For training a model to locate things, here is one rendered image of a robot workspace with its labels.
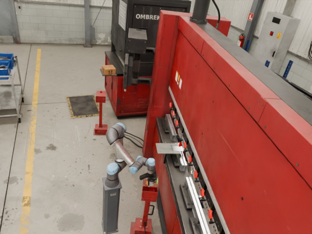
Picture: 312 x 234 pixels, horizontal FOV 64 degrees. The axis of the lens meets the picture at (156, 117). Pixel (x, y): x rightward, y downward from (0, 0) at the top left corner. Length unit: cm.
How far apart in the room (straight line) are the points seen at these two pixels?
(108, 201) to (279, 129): 205
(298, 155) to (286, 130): 13
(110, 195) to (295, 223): 194
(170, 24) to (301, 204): 248
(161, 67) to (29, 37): 656
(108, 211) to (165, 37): 213
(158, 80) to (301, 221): 257
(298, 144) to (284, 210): 32
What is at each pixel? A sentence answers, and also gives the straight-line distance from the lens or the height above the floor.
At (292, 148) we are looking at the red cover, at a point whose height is 222.
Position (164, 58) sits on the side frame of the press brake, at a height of 176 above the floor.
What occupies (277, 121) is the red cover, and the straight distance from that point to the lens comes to 130.
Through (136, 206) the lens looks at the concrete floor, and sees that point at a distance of 359.
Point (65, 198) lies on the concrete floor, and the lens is 371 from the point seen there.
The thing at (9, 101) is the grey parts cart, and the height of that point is 33.
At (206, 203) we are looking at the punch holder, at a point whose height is 125.
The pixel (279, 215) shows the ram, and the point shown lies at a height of 190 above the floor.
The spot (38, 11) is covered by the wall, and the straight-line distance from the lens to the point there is 912.
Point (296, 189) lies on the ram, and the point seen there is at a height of 208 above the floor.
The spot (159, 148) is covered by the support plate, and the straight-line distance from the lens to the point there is 291.
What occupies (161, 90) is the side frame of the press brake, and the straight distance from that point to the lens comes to 348.
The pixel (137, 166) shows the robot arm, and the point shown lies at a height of 116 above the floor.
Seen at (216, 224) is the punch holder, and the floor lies 127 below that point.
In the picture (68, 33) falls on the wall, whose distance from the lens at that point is 926.
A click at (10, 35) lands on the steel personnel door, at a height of 24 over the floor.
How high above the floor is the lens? 283
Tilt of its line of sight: 32 degrees down
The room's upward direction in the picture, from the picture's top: 9 degrees clockwise
